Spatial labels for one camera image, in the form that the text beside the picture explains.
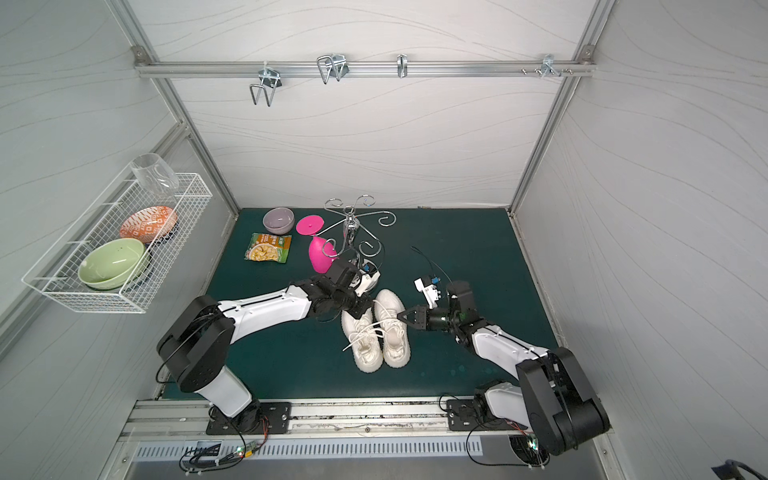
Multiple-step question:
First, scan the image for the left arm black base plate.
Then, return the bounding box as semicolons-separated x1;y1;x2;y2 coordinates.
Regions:
205;401;292;436

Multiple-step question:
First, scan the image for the green dark table mat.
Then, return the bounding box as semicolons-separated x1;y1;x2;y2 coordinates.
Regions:
208;208;557;399

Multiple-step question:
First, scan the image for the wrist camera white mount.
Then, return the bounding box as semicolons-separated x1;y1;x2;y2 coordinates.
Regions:
414;276;442;309
355;261;381;297

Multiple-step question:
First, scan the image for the white shoelace of shoe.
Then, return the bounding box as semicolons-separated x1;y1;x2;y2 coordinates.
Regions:
343;323;384;351
374;291;406;344

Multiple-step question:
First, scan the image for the metal double hook middle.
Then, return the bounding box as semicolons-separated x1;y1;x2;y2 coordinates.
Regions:
316;53;349;84

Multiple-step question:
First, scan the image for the metal double hook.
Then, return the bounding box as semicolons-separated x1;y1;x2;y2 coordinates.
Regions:
249;63;282;107
316;53;349;84

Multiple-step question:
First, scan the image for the small metal hook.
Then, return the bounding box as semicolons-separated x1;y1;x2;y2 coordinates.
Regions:
396;54;408;79

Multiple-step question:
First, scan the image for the pink plastic wine glass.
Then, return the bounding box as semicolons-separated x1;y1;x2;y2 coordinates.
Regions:
296;215;338;274

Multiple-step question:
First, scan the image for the green ceramic bowl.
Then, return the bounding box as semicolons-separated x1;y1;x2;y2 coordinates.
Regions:
78;238;149;291

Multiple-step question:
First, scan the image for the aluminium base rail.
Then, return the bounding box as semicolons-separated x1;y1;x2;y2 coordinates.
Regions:
118;395;465;442

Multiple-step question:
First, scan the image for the black cable right base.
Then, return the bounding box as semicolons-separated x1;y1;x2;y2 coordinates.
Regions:
464;419;552;470

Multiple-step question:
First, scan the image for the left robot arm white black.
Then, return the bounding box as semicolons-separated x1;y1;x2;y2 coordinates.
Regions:
156;260;381;419

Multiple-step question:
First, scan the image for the clear drinking glass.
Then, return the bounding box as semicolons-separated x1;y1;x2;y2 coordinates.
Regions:
129;153;180;197

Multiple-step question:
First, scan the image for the lilac ceramic bowl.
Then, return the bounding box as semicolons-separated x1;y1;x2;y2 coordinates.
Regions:
262;207;295;236

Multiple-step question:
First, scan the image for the orange patterned bowl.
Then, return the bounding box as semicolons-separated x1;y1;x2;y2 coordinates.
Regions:
119;205;178;245

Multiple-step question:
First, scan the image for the white wire wall basket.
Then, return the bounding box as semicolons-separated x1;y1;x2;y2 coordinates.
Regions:
22;168;212;314

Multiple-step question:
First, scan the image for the black cable bundle left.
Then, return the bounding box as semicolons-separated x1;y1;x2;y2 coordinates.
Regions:
178;419;271;475

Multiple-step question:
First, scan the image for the green snack packet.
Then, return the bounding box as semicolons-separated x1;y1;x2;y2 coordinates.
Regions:
244;233;292;264

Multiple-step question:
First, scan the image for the metal hook bracket right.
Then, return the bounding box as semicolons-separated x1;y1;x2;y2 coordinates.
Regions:
520;54;574;78

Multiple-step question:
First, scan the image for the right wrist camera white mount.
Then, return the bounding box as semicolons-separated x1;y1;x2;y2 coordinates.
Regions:
414;276;442;309

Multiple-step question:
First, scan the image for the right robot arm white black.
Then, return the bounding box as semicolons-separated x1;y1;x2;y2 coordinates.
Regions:
398;277;611;455

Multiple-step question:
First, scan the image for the metal double hook left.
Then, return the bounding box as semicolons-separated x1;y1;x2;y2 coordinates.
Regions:
249;63;282;107

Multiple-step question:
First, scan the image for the aluminium crossbar rail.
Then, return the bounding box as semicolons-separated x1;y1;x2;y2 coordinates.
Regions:
135;50;597;80

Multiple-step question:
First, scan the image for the white knit sneaker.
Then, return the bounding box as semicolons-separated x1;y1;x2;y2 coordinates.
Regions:
373;289;411;369
341;309;384;374

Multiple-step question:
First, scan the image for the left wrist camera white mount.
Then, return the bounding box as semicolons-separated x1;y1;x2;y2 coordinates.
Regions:
355;261;381;297

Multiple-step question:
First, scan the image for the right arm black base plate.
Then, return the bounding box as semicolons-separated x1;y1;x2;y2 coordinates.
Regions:
439;396;523;433

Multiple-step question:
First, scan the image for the chrome glass holder stand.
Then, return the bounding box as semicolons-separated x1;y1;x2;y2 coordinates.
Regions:
316;194;397;268

